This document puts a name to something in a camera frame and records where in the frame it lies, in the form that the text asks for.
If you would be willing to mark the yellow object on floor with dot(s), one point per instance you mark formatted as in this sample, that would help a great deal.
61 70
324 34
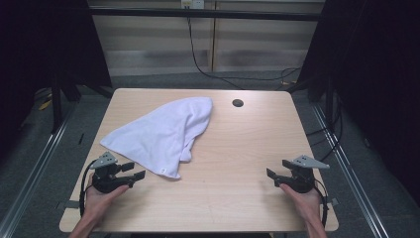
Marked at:
45 105

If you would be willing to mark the person's right hand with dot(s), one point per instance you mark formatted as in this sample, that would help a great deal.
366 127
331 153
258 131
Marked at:
307 205

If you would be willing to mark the small black floor strip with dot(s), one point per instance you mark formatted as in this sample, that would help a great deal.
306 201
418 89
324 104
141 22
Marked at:
81 139

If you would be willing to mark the black curtain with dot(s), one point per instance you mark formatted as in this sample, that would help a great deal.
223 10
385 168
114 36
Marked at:
39 49
379 82

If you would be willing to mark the black horizontal metal bar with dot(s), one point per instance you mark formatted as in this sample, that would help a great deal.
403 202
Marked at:
204 14

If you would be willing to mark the black metal stand leg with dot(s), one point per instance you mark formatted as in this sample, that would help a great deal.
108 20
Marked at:
56 105

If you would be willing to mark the metal floor rail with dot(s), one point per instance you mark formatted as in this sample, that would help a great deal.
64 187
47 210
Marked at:
350 172
33 172

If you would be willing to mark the person's left hand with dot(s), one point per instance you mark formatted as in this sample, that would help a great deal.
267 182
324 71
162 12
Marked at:
97 203

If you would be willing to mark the grey tape strip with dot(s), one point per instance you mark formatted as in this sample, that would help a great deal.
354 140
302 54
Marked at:
334 201
72 204

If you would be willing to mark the white wall outlet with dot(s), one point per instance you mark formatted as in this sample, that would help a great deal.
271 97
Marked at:
193 4

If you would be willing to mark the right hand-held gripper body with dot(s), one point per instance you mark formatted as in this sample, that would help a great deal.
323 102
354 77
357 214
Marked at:
302 180

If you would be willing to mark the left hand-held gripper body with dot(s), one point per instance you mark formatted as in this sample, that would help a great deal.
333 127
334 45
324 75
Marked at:
105 178

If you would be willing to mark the white towel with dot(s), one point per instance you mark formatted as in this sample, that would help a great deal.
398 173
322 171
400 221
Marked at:
161 132

